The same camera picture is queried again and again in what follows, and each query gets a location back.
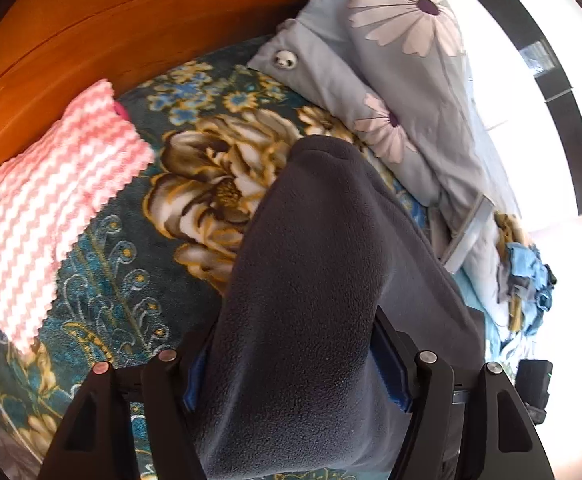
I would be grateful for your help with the smartphone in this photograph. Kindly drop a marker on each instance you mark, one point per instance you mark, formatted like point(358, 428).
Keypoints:
point(471, 232)

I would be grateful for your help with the pink fluffy towel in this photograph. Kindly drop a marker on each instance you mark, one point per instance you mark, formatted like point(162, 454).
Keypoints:
point(46, 200)

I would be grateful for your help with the grey fleece garment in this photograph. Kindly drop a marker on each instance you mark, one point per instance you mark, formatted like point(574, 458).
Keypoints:
point(321, 285)

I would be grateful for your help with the orange wooden headboard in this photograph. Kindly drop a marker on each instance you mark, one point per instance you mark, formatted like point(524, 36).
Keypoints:
point(96, 35)

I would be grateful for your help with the light blue floral duvet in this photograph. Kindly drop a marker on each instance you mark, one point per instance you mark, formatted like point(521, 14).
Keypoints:
point(421, 110)

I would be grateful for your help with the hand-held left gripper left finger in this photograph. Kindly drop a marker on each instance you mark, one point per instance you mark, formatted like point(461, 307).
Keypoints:
point(196, 380)

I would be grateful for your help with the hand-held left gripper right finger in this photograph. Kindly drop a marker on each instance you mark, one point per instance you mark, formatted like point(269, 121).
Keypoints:
point(393, 370)

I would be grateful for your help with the white wardrobe with black stripe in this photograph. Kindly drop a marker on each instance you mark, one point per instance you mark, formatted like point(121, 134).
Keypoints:
point(561, 125)

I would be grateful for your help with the blue fleece garment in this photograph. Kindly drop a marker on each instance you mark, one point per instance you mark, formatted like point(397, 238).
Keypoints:
point(526, 262)

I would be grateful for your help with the yellow knitted garment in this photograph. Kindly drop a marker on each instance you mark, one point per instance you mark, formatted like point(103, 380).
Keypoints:
point(508, 225)

